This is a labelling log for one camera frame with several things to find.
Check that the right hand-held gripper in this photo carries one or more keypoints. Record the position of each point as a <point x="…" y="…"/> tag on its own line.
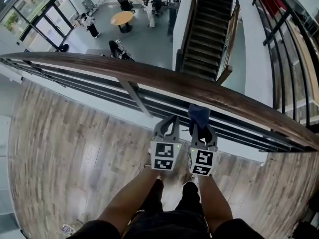
<point x="202" y="162"/>

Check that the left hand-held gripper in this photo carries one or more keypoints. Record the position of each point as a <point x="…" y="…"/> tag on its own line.
<point x="164" y="155"/>

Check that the blue cloth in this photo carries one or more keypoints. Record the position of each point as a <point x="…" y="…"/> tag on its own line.
<point x="199" y="114"/>

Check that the wooden-topped black metal railing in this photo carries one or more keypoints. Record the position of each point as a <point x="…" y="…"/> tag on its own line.
<point x="174" y="81"/>

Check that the person's right forearm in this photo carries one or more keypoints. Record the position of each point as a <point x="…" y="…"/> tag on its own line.
<point x="214" y="203"/>

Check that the person's left forearm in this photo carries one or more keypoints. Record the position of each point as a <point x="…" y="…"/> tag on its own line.
<point x="127" y="203"/>

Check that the long black metal railing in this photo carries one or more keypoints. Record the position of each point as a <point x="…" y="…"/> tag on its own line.
<point x="281" y="34"/>

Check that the person's white shoe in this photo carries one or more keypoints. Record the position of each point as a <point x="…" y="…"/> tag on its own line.
<point x="147" y="166"/>
<point x="192" y="180"/>

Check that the person's black trousers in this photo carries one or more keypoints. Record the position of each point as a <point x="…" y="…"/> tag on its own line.
<point x="189" y="198"/>

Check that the black floor equipment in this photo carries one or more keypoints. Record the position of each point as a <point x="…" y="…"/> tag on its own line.
<point x="119" y="51"/>

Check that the person's black shirt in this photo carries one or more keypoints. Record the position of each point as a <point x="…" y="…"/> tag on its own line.
<point x="162" y="229"/>

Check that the dark wooden staircase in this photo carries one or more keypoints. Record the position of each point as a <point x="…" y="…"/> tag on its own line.
<point x="207" y="34"/>

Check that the black equipment stand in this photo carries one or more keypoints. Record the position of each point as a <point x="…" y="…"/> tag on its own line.
<point x="173" y="14"/>

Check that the round wooden table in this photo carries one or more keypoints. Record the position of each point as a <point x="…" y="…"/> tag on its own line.
<point x="122" y="19"/>

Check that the black office chair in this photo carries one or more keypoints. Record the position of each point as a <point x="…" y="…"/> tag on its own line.
<point x="124" y="2"/>

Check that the glass entrance doors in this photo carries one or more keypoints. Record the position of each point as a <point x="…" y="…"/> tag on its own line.
<point x="37" y="14"/>

